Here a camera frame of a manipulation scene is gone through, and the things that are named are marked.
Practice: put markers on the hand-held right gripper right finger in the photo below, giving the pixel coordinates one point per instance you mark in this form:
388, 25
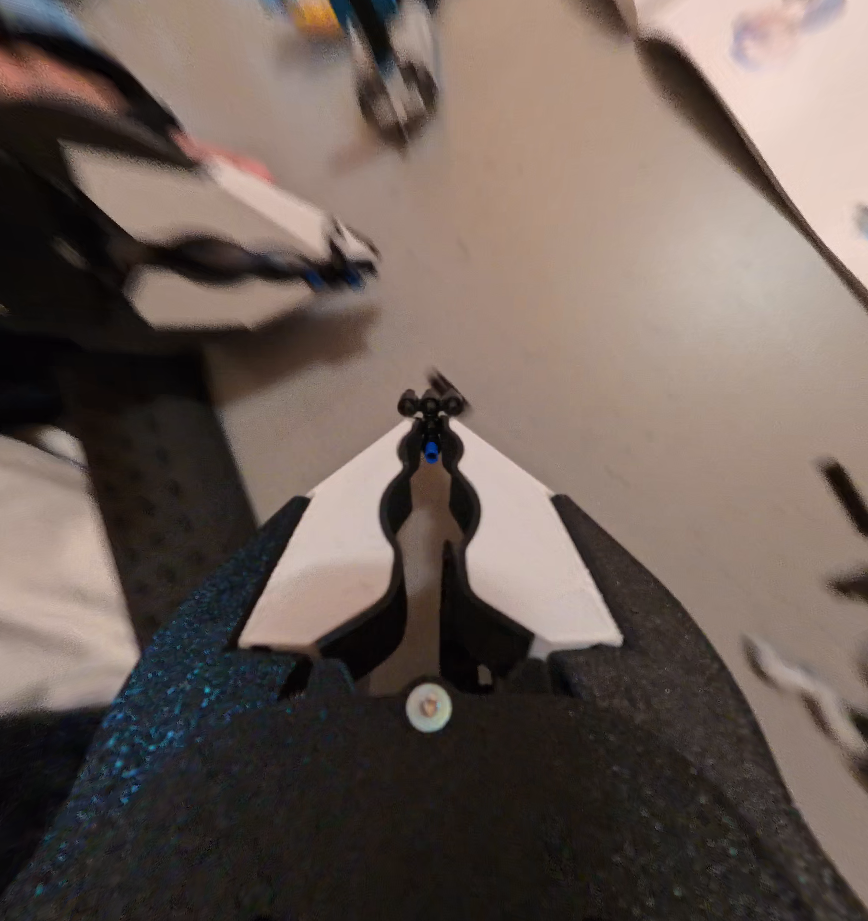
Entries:
527, 568

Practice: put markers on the small blue toy robot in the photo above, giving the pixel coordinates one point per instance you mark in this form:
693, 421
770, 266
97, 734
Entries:
398, 93

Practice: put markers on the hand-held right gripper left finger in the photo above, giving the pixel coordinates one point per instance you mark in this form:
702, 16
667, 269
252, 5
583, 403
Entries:
326, 568

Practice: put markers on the black connector with blue pin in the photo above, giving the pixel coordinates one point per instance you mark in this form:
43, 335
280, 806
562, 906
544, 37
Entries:
333, 277
430, 410

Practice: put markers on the dark denim jacket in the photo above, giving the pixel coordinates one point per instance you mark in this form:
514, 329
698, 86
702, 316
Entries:
16, 777

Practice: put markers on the person's left hand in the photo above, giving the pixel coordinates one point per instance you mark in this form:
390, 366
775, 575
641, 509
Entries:
45, 75

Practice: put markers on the grey desk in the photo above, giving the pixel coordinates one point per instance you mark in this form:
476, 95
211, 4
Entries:
585, 288

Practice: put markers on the person's white shirt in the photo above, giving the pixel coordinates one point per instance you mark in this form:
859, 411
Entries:
38, 575

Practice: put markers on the black dimpled mat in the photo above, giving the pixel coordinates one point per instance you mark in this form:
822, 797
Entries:
167, 504

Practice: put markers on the pile of small building parts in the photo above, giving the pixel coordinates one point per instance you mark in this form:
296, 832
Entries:
858, 719

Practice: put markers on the black axle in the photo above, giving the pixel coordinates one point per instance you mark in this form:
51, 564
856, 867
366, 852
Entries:
851, 496

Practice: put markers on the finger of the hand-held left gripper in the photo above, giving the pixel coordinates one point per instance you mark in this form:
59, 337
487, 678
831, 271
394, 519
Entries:
218, 302
246, 201

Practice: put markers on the instruction booklet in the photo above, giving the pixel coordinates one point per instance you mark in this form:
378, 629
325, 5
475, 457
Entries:
801, 108

